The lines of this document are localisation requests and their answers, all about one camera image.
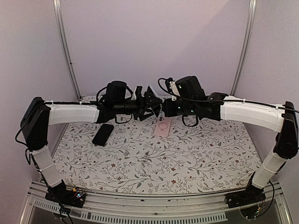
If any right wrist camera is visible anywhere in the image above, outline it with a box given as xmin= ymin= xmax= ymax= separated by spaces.
xmin=170 ymin=76 xmax=206 ymax=100

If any aluminium post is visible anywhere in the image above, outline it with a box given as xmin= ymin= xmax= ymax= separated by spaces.
xmin=230 ymin=0 xmax=257 ymax=96
xmin=53 ymin=0 xmax=82 ymax=99

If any pink phone case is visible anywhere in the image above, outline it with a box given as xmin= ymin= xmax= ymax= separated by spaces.
xmin=154 ymin=117 xmax=171 ymax=138

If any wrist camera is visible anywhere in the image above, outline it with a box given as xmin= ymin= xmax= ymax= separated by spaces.
xmin=105 ymin=81 xmax=127 ymax=104
xmin=170 ymin=76 xmax=206 ymax=100

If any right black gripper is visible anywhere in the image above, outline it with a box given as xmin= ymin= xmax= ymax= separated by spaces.
xmin=160 ymin=98 xmax=197 ymax=117

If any right rear aluminium post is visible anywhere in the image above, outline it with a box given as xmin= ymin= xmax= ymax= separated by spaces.
xmin=230 ymin=0 xmax=257 ymax=96

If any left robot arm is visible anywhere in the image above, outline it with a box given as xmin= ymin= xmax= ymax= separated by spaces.
xmin=21 ymin=97 xmax=148 ymax=203

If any left rear aluminium post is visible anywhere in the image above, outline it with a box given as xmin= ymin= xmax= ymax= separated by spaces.
xmin=53 ymin=0 xmax=82 ymax=99

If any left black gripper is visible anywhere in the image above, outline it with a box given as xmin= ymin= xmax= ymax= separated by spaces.
xmin=114 ymin=91 xmax=163 ymax=122

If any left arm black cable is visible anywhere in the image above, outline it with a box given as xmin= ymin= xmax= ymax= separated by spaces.
xmin=14 ymin=126 xmax=32 ymax=166

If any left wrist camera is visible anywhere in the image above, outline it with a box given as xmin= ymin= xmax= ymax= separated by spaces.
xmin=105 ymin=81 xmax=127 ymax=104

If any floral table mat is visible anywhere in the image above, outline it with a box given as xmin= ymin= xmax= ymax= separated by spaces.
xmin=53 ymin=116 xmax=261 ymax=194

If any light blue phone case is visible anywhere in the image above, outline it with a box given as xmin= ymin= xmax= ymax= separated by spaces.
xmin=145 ymin=85 xmax=163 ymax=118

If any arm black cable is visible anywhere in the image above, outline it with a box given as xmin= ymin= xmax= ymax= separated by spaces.
xmin=14 ymin=126 xmax=32 ymax=166
xmin=157 ymin=77 xmax=299 ymax=112

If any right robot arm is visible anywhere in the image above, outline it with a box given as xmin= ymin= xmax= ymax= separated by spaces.
xmin=162 ymin=92 xmax=299 ymax=203

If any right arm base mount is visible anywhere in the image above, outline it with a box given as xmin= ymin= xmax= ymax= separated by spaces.
xmin=224 ymin=189 xmax=266 ymax=219

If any front aluminium rail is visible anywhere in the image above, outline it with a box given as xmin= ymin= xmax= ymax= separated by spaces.
xmin=20 ymin=181 xmax=292 ymax=224

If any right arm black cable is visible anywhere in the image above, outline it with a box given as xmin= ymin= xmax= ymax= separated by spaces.
xmin=157 ymin=77 xmax=299 ymax=112

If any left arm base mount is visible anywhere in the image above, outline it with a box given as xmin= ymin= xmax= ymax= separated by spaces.
xmin=45 ymin=183 xmax=86 ymax=208

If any black phone on table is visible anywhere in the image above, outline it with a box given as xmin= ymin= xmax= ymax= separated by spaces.
xmin=92 ymin=124 xmax=114 ymax=146

